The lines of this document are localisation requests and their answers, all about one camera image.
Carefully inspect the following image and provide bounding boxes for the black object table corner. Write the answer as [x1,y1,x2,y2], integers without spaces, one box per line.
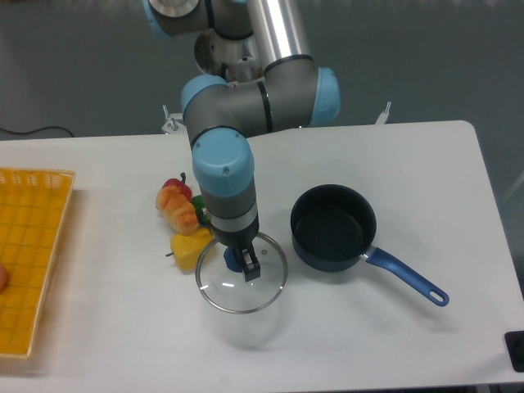
[504,331,524,373]

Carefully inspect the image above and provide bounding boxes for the left metal table bracket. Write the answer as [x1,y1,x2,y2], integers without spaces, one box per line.
[161,104,178,134]

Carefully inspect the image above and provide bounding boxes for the orange object in basket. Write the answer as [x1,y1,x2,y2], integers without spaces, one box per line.
[0,264,9,291]

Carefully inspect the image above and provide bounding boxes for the dark blue saucepan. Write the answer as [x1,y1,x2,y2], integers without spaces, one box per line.
[290,184,449,307]

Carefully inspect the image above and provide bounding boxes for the yellow wicker basket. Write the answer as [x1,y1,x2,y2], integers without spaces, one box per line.
[1,167,75,359]

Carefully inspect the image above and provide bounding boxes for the glass lid blue knob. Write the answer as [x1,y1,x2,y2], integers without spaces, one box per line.
[195,233,288,314]

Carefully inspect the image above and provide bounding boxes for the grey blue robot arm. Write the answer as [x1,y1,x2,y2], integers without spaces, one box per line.
[144,1,341,281]

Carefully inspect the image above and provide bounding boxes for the green toy bell pepper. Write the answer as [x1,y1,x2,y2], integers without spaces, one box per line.
[191,195,210,226]

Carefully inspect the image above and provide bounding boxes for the metal table bracket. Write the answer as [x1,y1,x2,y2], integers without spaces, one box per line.
[375,102,391,125]
[161,104,178,134]

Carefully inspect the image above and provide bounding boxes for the yellow toy bell pepper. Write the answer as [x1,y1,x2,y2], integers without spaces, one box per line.
[170,227,214,273]

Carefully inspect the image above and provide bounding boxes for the black cable on floor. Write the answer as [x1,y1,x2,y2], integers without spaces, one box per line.
[0,126,75,138]

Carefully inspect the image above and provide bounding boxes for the red toy bell pepper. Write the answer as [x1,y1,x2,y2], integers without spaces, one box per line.
[162,172,193,201]

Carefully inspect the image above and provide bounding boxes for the right metal table bracket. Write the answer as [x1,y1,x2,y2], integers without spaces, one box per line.
[375,102,391,125]

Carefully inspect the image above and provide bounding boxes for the orange toy croissant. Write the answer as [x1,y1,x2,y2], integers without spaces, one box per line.
[156,186,200,235]

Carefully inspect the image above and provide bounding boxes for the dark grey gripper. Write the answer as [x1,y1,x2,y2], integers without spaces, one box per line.
[211,223,260,282]

